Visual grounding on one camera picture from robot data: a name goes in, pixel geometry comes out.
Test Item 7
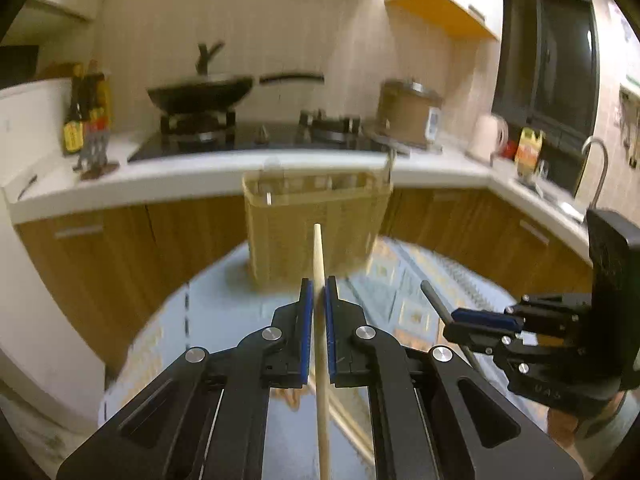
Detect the black spoon with metal handle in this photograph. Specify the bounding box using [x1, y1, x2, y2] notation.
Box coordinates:
[420, 280, 483, 375]

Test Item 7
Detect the wooden chopstick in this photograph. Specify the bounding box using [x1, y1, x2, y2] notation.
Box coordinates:
[312, 223, 331, 480]

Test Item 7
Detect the right hand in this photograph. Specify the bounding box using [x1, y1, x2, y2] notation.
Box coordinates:
[547, 392, 639, 479]

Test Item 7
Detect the beige plastic utensil basket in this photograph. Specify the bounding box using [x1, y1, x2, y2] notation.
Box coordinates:
[242, 169, 394, 290]

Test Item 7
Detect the yellow detergent bottle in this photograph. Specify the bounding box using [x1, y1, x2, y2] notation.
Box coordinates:
[514, 127, 544, 179]

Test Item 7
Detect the white electric kettle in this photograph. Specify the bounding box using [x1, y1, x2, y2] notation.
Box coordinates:
[465, 114, 509, 166]

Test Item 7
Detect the chrome sink faucet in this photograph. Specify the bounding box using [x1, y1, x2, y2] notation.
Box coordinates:
[574, 136, 611, 208]

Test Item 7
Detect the brown rice cooker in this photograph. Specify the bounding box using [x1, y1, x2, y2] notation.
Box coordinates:
[375, 79, 444, 148]

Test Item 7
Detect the black gas stove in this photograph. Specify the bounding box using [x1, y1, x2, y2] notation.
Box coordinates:
[128, 110, 408, 162]

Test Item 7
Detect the dark window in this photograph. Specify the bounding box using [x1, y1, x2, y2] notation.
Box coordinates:
[492, 0, 600, 141]

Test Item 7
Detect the black wok pan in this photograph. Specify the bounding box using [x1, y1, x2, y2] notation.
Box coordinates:
[146, 41, 324, 116]

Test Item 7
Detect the sauce bottle red label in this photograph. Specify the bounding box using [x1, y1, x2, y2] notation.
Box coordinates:
[87, 60, 111, 132]

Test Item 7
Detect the sauce bottle yellow label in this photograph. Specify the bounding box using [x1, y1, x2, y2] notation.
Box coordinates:
[62, 64, 84, 155]

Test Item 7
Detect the white refrigerator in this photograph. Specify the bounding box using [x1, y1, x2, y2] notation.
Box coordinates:
[1, 79, 105, 434]

